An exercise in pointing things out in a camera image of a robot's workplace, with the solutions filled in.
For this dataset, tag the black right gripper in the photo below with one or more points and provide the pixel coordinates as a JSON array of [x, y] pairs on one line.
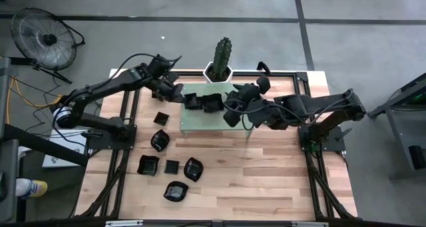
[[248, 97]]

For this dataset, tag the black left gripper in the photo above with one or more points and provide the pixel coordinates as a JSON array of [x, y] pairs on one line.
[[168, 87]]

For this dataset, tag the black pointed oval plate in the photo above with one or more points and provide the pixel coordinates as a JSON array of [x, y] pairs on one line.
[[193, 169], [175, 191]]

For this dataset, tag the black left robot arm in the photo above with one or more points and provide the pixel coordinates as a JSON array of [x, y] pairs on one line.
[[100, 87]]

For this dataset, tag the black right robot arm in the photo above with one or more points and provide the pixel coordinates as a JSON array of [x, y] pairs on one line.
[[319, 104]]

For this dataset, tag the white hexagonal plant pot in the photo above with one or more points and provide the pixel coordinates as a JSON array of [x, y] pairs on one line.
[[208, 74]]

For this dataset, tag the green perforated metal stand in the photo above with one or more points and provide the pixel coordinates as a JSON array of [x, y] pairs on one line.
[[206, 122]]

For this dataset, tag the green cactus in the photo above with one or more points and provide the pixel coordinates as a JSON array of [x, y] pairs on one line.
[[222, 57]]

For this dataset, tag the white printed cardboard box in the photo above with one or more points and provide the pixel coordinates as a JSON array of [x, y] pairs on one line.
[[66, 150]]

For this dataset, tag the black floor fan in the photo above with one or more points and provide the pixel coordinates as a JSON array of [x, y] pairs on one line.
[[45, 39]]

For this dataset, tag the black diagonal beam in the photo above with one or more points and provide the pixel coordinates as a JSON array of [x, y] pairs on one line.
[[40, 143]]

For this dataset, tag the grey metal cart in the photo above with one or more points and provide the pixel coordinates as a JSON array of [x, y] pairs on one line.
[[409, 127]]

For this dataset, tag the white bottle yellow label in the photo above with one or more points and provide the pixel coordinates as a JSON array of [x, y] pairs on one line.
[[33, 188]]

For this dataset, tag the black cylinder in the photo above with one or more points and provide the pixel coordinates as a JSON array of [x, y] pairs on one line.
[[417, 157]]

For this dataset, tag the grey cabinet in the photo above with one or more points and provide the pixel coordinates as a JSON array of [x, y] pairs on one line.
[[8, 180]]

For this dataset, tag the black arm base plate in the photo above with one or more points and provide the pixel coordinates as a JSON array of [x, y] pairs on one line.
[[110, 143], [333, 142]]

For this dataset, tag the silver metal bracket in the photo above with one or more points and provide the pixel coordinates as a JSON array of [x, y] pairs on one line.
[[309, 224], [123, 223]]

